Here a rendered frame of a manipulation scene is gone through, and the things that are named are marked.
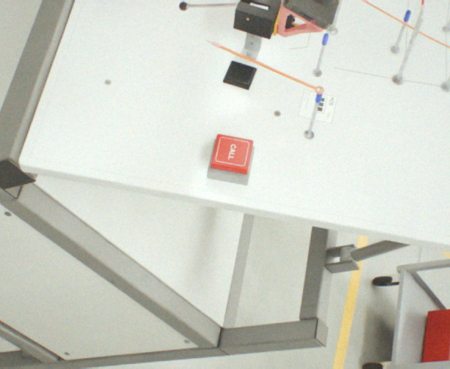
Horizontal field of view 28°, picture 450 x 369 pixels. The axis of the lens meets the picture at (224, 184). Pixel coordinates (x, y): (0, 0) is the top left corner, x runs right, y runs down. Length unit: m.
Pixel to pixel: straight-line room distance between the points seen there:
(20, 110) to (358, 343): 2.82
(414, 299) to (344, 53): 2.79
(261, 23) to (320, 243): 0.51
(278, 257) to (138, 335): 1.79
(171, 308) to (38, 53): 0.49
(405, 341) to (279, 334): 2.37
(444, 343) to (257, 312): 1.07
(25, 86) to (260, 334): 0.61
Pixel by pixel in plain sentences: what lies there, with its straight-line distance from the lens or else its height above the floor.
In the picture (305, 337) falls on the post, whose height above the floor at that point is 0.98.
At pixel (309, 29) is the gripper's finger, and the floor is 1.21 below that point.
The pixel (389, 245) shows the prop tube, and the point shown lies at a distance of 1.56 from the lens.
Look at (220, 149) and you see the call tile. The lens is 1.21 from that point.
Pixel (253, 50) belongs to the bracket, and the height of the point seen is 1.09.
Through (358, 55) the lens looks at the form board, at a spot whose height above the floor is 1.21.
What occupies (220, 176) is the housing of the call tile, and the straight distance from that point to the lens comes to 1.21.
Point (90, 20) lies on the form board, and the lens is 1.39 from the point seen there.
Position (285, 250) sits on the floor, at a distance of 3.49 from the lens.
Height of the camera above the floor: 1.76
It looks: 33 degrees down
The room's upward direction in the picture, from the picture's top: 78 degrees clockwise
